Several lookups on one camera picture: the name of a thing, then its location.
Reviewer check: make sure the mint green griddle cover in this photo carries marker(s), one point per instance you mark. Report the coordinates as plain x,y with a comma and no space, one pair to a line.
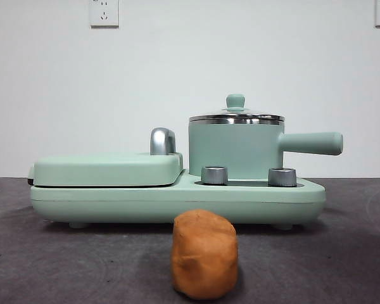
98,168

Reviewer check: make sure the glass lid with green knob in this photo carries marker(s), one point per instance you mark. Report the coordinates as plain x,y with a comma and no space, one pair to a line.
236,100

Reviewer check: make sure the silver control knob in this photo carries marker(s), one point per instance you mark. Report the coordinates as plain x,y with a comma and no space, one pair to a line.
214,175
282,177

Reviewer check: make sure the brown potato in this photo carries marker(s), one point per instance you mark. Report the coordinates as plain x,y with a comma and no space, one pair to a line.
204,253

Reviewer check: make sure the mint green breakfast machine base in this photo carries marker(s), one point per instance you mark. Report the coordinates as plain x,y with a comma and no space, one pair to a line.
114,206

